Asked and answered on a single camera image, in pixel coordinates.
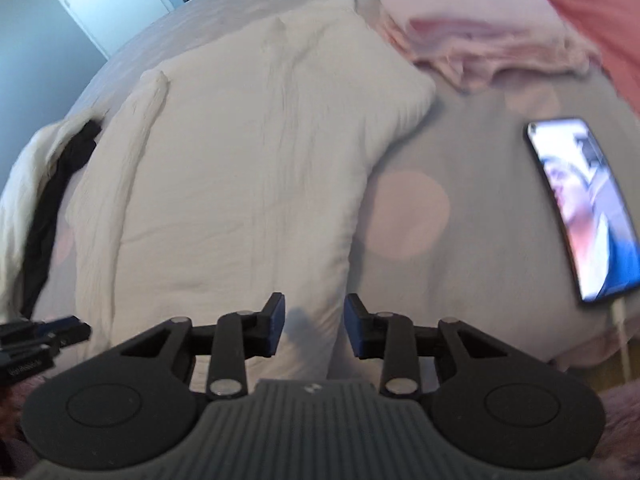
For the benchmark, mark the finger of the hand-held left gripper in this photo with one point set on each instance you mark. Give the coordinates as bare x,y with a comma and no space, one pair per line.
70,335
55,324

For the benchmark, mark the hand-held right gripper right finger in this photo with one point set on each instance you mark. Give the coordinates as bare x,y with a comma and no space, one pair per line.
355,325

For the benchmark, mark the white door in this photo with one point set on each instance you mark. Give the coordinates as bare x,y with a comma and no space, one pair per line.
105,5

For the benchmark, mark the dark pink pillow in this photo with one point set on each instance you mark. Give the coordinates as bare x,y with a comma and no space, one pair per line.
600,20

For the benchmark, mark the white crinkled garment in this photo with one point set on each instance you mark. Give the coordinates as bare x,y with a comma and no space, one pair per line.
20,200

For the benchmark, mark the light pink folded blanket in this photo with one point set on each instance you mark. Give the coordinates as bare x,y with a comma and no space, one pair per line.
475,25

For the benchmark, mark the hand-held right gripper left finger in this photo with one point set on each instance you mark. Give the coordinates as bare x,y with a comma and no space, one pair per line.
277,320

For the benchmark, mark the white crinkled top with label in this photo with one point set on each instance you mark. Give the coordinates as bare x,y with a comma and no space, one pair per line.
225,160

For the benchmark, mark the black smartphone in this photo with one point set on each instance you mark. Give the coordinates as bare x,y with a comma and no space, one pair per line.
585,210

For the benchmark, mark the black garment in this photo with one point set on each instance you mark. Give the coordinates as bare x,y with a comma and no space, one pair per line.
45,220

